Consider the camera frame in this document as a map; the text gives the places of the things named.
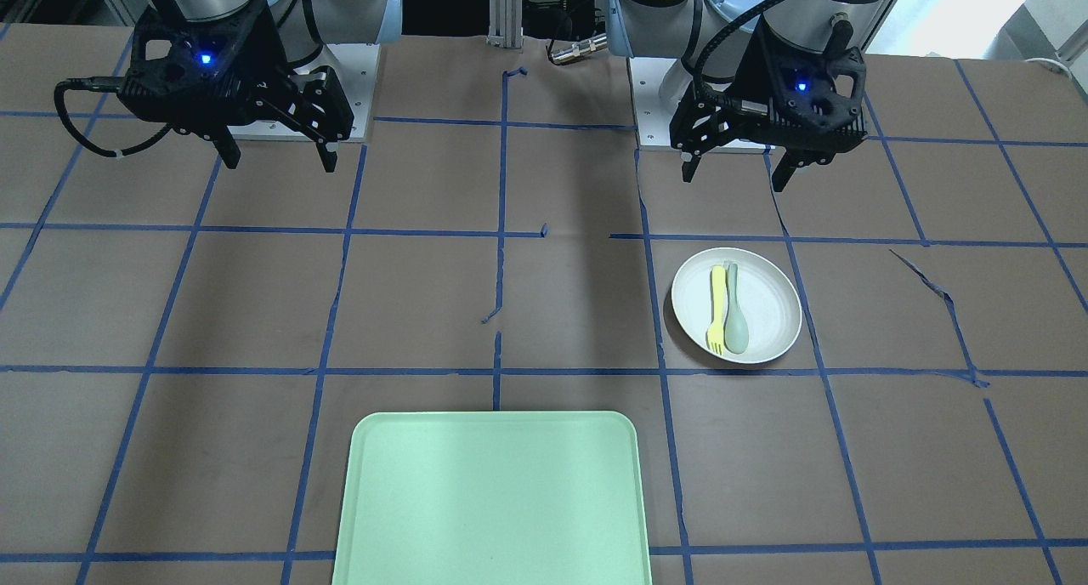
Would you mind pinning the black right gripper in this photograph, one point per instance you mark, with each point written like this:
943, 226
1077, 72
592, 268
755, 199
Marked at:
270, 60

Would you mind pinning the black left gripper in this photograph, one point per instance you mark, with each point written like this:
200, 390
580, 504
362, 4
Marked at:
738, 82

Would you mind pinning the white round plate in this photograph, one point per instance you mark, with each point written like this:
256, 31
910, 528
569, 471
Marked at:
766, 295

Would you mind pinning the yellow plastic fork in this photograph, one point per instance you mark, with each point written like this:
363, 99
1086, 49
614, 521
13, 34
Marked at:
714, 333

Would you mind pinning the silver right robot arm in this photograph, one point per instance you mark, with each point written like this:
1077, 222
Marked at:
310, 27

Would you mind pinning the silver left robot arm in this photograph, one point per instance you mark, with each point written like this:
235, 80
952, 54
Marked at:
709, 37

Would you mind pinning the grey green plastic spoon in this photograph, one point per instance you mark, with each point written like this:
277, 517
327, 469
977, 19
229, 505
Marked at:
736, 330

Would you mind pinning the light green tray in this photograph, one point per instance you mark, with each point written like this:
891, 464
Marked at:
507, 497

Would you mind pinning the aluminium camera post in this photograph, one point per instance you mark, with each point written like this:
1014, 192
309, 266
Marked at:
505, 24

